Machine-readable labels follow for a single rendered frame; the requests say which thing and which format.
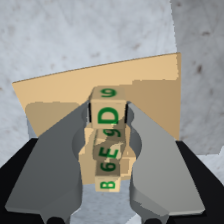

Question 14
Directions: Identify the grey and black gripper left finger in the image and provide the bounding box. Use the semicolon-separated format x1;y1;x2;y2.
0;100;92;224

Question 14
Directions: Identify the tan flat mat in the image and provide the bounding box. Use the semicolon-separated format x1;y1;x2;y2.
12;52;181;185

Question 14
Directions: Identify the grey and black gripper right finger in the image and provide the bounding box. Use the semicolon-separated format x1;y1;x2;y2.
125;101;224;224

